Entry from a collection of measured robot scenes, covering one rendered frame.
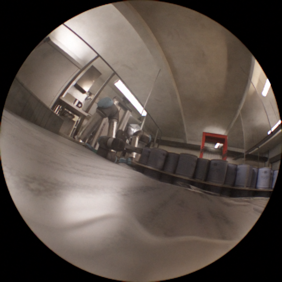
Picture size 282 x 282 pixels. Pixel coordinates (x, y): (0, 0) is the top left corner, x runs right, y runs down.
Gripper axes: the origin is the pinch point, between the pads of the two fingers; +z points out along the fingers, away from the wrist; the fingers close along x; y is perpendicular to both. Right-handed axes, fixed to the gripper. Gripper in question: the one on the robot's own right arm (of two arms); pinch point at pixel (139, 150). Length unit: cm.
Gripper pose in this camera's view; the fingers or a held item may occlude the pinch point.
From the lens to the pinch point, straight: 45.4
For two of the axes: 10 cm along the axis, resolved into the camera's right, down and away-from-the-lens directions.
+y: -3.0, 9.3, -2.1
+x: -4.4, -3.3, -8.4
